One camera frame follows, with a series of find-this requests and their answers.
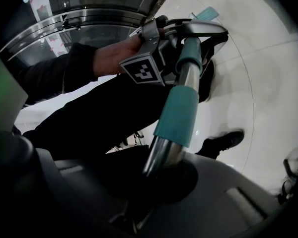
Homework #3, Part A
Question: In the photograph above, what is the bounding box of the person's black shoe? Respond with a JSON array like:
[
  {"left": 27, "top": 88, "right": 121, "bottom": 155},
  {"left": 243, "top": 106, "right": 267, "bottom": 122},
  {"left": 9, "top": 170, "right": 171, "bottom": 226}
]
[
  {"left": 208, "top": 129, "right": 245, "bottom": 154},
  {"left": 198, "top": 58, "right": 217, "bottom": 103}
]

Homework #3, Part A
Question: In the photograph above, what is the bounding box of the teal mop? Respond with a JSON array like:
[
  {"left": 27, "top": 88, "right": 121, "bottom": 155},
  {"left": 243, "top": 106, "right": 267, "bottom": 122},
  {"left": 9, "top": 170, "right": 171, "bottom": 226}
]
[{"left": 135, "top": 5, "right": 221, "bottom": 233}]

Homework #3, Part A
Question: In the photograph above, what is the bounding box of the person's left leg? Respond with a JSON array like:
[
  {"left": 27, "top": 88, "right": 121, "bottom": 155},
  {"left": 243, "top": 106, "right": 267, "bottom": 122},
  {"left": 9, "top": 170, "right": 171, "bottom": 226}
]
[{"left": 22, "top": 75, "right": 204, "bottom": 158}]

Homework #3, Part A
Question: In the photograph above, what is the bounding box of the person's leg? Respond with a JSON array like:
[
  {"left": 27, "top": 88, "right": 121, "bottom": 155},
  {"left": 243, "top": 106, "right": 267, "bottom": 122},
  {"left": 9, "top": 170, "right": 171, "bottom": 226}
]
[
  {"left": 195, "top": 137, "right": 225, "bottom": 160},
  {"left": 22, "top": 75, "right": 204, "bottom": 158}
]

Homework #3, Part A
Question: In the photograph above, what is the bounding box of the person's left forearm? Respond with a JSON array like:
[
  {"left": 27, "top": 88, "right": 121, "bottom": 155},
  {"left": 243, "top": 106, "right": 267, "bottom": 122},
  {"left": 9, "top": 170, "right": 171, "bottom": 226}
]
[{"left": 13, "top": 42, "right": 112, "bottom": 104}]

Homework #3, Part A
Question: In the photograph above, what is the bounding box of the glass door with steel frame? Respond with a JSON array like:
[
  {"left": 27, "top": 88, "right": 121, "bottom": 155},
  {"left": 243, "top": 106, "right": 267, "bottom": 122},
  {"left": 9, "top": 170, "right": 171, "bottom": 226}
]
[{"left": 0, "top": 0, "right": 179, "bottom": 66}]

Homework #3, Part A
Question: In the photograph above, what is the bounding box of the person's left black shoe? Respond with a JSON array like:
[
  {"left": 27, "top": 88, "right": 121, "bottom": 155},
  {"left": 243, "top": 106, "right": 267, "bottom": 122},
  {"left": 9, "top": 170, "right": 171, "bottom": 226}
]
[{"left": 198, "top": 58, "right": 217, "bottom": 103}]

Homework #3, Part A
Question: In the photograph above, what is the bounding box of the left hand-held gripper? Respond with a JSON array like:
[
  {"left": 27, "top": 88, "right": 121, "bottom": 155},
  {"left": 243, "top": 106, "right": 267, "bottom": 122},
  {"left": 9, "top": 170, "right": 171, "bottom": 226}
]
[{"left": 119, "top": 15, "right": 230, "bottom": 87}]

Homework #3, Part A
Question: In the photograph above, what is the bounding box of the person's right black shoe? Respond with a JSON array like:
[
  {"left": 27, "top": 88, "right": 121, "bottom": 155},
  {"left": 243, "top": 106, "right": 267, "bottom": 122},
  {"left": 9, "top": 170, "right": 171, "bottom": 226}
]
[{"left": 208, "top": 129, "right": 245, "bottom": 154}]

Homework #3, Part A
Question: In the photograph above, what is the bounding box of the person's left hand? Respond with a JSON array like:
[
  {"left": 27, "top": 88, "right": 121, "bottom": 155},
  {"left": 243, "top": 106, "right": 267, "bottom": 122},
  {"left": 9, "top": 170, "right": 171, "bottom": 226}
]
[{"left": 109, "top": 36, "right": 143, "bottom": 72}]

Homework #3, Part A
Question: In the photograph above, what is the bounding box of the person's right leg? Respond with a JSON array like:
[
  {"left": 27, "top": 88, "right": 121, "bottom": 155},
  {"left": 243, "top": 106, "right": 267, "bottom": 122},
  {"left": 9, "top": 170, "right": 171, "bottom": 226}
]
[{"left": 195, "top": 137, "right": 225, "bottom": 160}]

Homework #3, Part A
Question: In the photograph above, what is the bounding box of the black round frame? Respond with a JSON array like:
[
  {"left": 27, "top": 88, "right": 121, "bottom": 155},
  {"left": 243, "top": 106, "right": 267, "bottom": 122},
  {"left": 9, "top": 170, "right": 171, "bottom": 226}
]
[{"left": 275, "top": 145, "right": 298, "bottom": 205}]

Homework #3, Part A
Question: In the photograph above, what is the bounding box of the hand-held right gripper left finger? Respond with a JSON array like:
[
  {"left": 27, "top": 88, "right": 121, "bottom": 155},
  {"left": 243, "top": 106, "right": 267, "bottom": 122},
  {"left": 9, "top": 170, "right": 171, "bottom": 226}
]
[{"left": 0, "top": 131, "right": 149, "bottom": 238}]

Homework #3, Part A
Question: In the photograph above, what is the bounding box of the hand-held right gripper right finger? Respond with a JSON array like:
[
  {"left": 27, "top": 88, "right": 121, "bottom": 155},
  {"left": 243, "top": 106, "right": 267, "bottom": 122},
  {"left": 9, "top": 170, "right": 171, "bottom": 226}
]
[{"left": 143, "top": 154, "right": 286, "bottom": 238}]

